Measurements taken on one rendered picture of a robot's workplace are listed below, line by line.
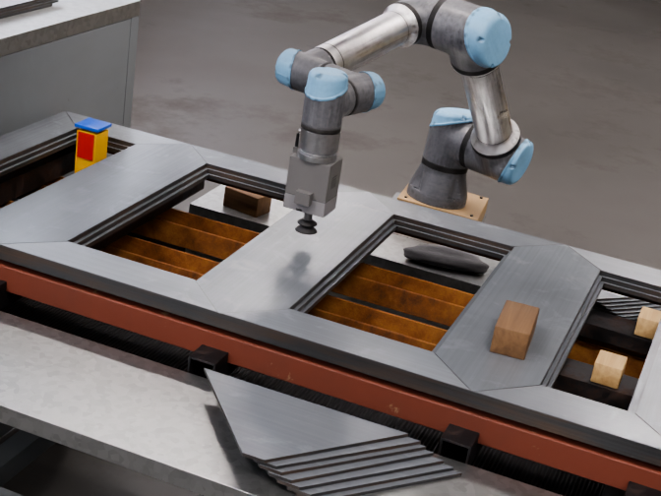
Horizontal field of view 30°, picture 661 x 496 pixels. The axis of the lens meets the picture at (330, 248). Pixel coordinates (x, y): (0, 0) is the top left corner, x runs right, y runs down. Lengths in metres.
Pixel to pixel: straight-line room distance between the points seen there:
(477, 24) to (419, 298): 0.58
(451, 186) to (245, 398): 1.22
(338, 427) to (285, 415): 0.08
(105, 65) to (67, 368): 1.30
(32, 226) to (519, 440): 0.98
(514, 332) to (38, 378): 0.78
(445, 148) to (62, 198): 0.98
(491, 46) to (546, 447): 0.97
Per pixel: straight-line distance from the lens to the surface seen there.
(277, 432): 1.87
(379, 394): 2.02
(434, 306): 2.55
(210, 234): 2.69
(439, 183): 3.02
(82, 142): 2.81
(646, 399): 2.08
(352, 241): 2.44
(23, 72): 2.91
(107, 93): 3.25
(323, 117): 2.27
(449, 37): 2.63
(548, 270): 2.49
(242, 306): 2.11
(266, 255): 2.32
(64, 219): 2.39
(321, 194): 2.31
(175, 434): 1.91
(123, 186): 2.58
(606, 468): 1.98
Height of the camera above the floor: 1.76
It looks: 23 degrees down
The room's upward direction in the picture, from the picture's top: 9 degrees clockwise
